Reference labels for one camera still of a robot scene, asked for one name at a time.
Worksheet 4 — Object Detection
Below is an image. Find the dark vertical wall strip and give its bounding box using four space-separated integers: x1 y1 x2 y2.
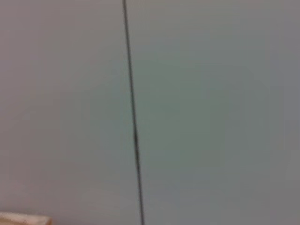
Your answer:
122 0 145 225

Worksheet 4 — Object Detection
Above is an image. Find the cream handbag with green handles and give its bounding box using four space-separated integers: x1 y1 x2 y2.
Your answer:
0 211 53 225

